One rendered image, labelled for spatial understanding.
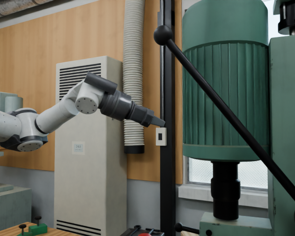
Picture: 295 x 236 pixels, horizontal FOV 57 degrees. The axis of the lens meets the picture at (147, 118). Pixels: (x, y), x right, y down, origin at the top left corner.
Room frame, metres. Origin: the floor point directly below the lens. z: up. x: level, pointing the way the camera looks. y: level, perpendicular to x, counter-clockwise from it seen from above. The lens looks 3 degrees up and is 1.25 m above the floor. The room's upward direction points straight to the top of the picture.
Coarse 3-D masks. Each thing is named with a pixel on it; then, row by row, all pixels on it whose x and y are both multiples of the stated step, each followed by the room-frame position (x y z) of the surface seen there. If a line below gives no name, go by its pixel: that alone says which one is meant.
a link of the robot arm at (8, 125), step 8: (0, 112) 0.80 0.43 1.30; (8, 112) 0.87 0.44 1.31; (16, 112) 0.88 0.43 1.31; (24, 112) 0.89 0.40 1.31; (32, 112) 0.91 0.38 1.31; (0, 120) 0.79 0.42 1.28; (8, 120) 0.82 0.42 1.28; (16, 120) 0.85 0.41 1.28; (0, 128) 0.79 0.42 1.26; (8, 128) 0.81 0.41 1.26; (16, 128) 0.84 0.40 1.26; (0, 136) 0.80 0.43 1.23; (8, 136) 0.83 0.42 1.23; (16, 136) 0.84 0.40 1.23; (0, 144) 0.85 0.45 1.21; (8, 144) 0.84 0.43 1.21; (16, 144) 0.85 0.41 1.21; (24, 144) 0.85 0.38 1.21; (32, 144) 0.87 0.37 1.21; (40, 144) 0.89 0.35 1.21
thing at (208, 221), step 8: (208, 216) 0.59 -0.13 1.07; (240, 216) 0.59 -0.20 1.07; (248, 216) 0.59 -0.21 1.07; (200, 224) 0.56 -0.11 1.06; (208, 224) 0.55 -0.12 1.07; (216, 224) 0.55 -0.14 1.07; (224, 224) 0.54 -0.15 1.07; (232, 224) 0.54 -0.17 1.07; (240, 224) 0.54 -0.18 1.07; (248, 224) 0.54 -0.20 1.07; (256, 224) 0.54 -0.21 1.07; (264, 224) 0.54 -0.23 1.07; (200, 232) 0.56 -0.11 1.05; (208, 232) 0.55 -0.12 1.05; (216, 232) 0.55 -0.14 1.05; (224, 232) 0.54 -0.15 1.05; (232, 232) 0.54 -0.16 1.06; (240, 232) 0.53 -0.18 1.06; (248, 232) 0.53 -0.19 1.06; (256, 232) 0.52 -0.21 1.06; (264, 232) 0.52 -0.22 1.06
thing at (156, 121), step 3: (156, 117) 0.89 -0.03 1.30; (153, 120) 0.89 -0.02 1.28; (156, 120) 0.90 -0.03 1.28; (159, 120) 0.90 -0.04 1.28; (162, 120) 0.90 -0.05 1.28; (153, 123) 0.89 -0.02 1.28; (156, 123) 0.90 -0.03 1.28; (159, 123) 0.90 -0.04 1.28; (162, 123) 0.90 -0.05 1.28; (162, 126) 0.90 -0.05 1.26
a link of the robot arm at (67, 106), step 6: (78, 84) 0.86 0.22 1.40; (72, 90) 0.86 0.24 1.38; (78, 90) 0.87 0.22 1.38; (66, 96) 0.86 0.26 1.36; (72, 96) 0.87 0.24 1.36; (60, 102) 0.85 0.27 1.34; (66, 102) 0.85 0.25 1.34; (72, 102) 0.88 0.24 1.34; (60, 108) 0.84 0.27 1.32; (66, 108) 0.84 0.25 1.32; (72, 108) 0.86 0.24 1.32; (66, 114) 0.85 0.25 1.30; (72, 114) 0.85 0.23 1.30
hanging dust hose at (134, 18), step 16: (128, 0) 2.02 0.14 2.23; (144, 0) 2.07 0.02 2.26; (128, 16) 2.02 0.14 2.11; (128, 32) 2.02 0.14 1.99; (128, 48) 2.02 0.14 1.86; (128, 64) 2.01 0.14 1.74; (128, 80) 2.01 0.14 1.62; (128, 128) 2.00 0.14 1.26; (128, 144) 2.01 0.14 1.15; (144, 144) 2.06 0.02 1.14
